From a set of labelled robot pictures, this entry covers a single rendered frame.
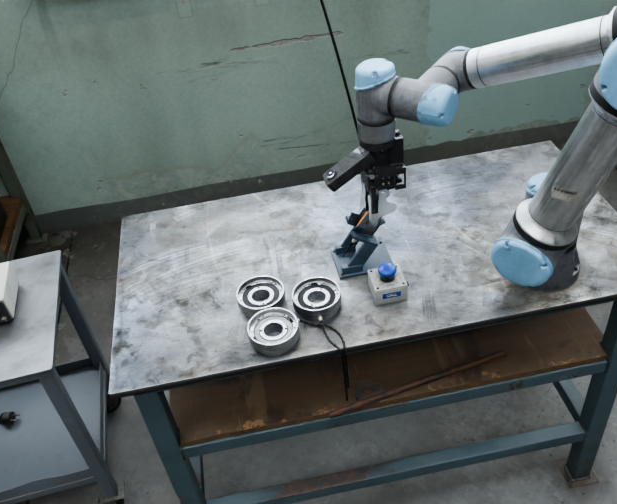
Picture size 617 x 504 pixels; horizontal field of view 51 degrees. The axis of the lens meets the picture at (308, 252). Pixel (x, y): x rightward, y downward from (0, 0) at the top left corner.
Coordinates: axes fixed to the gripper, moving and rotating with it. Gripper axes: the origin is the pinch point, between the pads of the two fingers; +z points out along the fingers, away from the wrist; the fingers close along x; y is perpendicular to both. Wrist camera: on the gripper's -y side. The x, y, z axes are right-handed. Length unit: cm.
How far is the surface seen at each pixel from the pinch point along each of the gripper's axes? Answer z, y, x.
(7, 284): 17, -89, 22
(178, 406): 37, -51, -11
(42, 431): 71, -99, 18
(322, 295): 10.3, -13.7, -10.6
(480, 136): 81, 91, 148
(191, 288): 12.0, -42.1, 1.7
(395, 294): 9.6, 1.2, -15.5
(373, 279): 7.6, -2.5, -11.7
